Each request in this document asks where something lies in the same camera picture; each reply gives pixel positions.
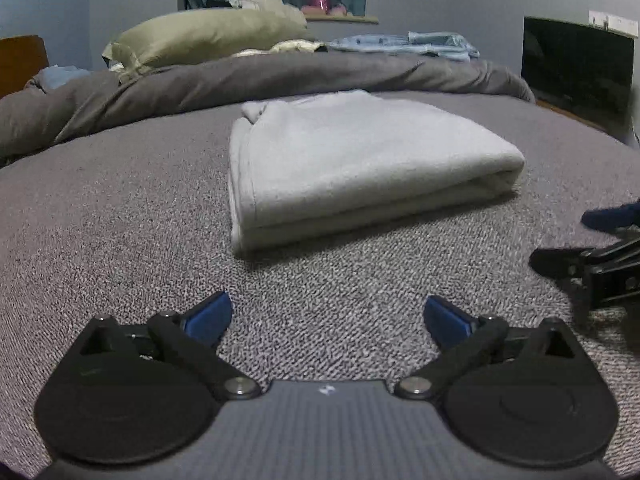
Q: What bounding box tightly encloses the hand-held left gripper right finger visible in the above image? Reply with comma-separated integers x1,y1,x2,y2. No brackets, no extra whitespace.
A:
394,295,584,402

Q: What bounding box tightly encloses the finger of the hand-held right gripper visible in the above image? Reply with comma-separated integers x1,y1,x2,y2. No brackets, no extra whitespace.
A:
581,199,640,235
529,237,640,281

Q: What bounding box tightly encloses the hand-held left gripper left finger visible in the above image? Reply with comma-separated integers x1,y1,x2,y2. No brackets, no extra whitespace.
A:
75,290,262,403

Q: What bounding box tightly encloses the light grey sweater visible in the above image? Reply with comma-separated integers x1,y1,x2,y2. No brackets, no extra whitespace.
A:
227,89,527,256

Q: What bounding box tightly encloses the pile of clothes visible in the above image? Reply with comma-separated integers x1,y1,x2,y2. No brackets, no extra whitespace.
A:
205,0,306,16

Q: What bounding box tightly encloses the wooden television stand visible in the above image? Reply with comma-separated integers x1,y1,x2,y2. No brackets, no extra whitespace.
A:
535,99,608,128

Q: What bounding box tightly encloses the grey bed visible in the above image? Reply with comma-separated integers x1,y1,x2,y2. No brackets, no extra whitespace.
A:
0,89,640,480

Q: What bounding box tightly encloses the black television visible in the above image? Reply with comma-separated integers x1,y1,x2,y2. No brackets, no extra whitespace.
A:
521,16,636,131

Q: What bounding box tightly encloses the white power strip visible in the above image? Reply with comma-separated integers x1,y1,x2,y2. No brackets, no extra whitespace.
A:
588,9,639,38

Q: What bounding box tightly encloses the dark grey duvet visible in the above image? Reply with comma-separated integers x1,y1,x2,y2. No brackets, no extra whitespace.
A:
0,52,537,166

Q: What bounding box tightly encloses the light blue denim shirt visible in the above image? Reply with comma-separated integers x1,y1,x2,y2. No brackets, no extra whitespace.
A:
327,31,481,62

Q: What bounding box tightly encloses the blue cloth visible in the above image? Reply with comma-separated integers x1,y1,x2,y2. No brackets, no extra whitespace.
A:
35,65,96,92

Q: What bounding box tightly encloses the olive green pillow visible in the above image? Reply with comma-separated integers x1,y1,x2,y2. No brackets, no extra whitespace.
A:
102,8,308,83

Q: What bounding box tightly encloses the cream garment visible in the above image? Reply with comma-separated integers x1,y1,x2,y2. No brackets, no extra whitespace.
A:
232,39,328,58

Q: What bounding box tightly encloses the wooden window sill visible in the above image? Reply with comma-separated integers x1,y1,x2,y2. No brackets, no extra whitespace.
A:
304,14,379,25

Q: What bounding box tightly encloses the wooden headboard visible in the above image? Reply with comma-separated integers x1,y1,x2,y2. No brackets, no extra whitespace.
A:
0,35,50,100

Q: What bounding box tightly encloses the pink object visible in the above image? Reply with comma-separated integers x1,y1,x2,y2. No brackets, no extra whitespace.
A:
301,0,348,17

